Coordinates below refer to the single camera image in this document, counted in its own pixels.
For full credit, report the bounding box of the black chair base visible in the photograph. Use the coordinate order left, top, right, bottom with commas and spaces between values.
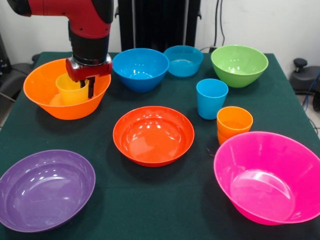
289, 57, 320, 113

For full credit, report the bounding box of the purple bowl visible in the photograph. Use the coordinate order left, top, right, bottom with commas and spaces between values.
0, 149, 97, 233

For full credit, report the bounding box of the blue cup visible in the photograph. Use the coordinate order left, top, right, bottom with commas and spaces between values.
196, 78, 229, 121

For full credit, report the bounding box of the yellow cup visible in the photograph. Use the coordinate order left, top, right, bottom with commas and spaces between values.
55, 73, 91, 106

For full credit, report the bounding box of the black wall cable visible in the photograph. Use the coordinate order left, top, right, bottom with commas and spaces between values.
214, 0, 226, 48

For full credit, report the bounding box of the orange cup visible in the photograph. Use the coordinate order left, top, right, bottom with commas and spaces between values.
217, 129, 236, 146
216, 106, 254, 138

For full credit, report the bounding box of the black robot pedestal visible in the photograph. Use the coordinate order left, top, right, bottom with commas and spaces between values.
113, 0, 203, 53

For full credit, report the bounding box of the red bowl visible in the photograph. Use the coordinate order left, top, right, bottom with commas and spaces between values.
112, 105, 196, 168

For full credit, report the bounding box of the green bowl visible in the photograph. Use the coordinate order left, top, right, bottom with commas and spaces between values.
210, 44, 269, 89

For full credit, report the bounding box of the black office chair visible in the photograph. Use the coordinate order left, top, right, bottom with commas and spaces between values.
0, 32, 35, 101

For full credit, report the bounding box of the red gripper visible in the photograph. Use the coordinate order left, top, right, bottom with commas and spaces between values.
65, 54, 113, 99

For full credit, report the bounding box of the dark green table cloth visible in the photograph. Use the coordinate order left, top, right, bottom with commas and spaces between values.
0, 51, 320, 240

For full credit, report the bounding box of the small translucent blue bowl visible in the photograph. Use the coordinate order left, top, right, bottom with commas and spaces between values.
163, 45, 204, 78

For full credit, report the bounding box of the pink bowl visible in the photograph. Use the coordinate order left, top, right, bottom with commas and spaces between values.
213, 131, 320, 226

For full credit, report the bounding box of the large blue bowl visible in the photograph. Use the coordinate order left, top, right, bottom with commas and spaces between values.
111, 47, 170, 93

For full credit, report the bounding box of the orange bowl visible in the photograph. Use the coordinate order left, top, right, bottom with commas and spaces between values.
23, 57, 112, 121

